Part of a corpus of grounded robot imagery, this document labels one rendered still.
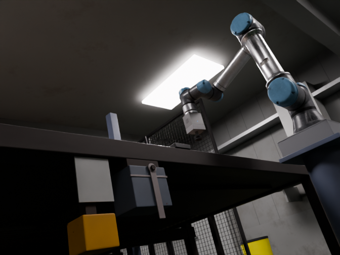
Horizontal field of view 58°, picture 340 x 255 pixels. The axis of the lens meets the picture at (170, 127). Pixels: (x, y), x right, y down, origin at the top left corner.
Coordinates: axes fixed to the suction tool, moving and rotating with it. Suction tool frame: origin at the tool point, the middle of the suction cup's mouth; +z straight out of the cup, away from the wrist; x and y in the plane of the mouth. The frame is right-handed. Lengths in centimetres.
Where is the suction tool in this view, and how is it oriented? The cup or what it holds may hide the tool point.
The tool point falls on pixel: (198, 139)
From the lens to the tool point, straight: 164.4
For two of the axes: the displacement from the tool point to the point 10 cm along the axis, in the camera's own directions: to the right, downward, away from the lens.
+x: 5.1, -4.7, -7.2
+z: 2.2, 8.8, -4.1
